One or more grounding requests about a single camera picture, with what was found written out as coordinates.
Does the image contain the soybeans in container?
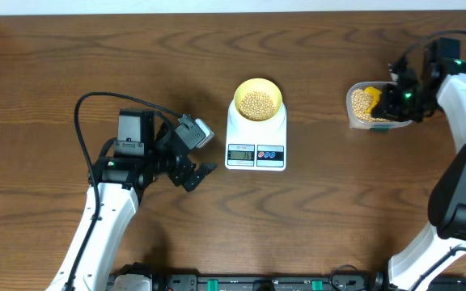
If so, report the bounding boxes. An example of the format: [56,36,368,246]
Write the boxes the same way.
[351,88,388,122]

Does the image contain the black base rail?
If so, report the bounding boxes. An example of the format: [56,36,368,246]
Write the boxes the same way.
[107,262,466,291]

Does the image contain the soybeans in bowl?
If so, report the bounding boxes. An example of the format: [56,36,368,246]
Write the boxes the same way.
[239,91,277,121]

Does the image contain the pale yellow bowl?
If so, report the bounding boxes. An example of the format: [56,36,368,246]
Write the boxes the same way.
[233,78,283,121]

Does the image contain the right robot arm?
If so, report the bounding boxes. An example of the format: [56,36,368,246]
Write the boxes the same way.
[371,30,466,290]

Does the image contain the yellow measuring scoop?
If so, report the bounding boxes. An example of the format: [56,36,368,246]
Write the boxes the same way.
[364,86,382,114]

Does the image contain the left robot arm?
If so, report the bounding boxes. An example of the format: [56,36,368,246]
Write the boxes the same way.
[49,109,217,290]

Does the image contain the clear plastic container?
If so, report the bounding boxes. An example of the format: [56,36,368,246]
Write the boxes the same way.
[346,82,412,129]

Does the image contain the white digital kitchen scale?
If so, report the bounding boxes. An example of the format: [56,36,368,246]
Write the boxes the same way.
[224,101,288,171]

